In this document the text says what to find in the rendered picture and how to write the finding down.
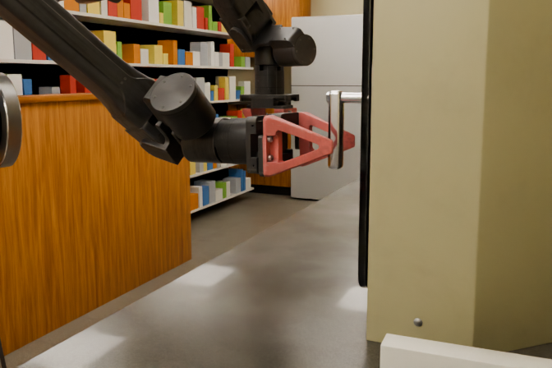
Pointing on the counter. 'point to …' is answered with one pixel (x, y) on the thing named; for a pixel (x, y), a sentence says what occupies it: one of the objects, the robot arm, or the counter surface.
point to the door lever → (336, 117)
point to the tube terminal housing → (462, 150)
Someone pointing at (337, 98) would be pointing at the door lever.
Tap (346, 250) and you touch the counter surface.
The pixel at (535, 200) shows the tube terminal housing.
